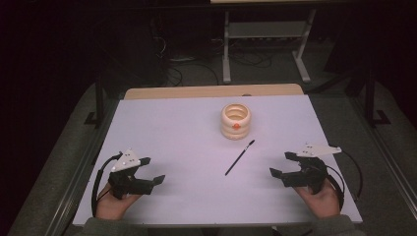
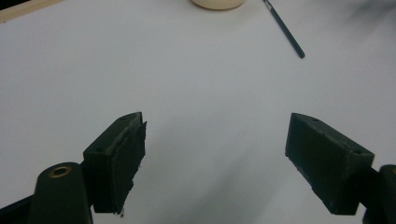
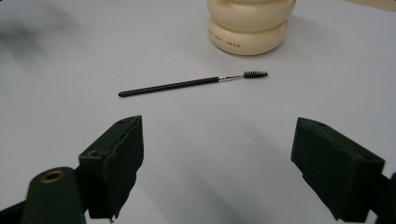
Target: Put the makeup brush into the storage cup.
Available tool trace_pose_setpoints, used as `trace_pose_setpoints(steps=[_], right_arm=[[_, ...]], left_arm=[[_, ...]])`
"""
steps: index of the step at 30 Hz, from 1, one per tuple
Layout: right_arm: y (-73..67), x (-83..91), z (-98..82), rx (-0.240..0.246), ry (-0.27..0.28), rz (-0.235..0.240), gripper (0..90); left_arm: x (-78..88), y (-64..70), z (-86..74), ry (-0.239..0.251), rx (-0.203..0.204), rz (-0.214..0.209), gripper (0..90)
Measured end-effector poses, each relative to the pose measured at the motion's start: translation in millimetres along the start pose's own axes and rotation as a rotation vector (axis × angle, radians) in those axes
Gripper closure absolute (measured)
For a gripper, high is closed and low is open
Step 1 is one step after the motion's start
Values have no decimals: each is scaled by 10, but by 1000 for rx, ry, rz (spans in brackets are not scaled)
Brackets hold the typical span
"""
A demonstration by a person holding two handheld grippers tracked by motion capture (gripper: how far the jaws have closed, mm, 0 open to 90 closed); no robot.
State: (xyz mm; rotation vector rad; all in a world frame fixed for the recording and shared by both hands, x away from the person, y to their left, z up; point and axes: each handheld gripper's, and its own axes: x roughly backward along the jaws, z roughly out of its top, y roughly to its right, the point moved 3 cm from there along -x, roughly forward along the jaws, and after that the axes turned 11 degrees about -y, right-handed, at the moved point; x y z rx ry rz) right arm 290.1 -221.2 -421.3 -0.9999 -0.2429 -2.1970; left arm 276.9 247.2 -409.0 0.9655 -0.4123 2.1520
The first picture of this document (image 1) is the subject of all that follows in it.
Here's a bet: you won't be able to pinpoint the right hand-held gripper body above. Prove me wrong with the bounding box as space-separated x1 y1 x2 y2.
295 143 342 196

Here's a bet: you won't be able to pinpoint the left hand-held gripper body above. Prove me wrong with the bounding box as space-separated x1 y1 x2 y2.
107 147 145 201

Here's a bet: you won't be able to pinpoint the black pen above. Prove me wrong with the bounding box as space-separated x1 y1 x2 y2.
224 139 256 177

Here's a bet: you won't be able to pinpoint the cream ringed pen holder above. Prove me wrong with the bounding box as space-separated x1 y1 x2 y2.
219 102 252 142

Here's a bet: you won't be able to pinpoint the person's left hand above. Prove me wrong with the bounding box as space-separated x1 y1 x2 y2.
95 182 142 221

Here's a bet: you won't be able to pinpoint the person's right hand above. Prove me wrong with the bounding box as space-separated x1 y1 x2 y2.
293 181 341 219

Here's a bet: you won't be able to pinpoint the black metal stand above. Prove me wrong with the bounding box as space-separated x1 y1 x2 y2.
84 74 106 130
363 63 391 128

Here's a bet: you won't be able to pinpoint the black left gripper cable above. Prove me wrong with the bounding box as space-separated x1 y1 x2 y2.
90 151 124 218

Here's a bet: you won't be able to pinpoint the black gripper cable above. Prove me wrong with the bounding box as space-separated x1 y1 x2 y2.
326 147 365 211
90 151 124 218

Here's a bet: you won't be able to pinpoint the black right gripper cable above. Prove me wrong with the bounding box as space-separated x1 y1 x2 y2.
326 147 365 211

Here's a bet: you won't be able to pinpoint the black floor cables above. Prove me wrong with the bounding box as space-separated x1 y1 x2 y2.
165 48 273 87

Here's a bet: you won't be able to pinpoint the white metal desk frame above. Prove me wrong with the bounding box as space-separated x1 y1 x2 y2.
221 9 318 85

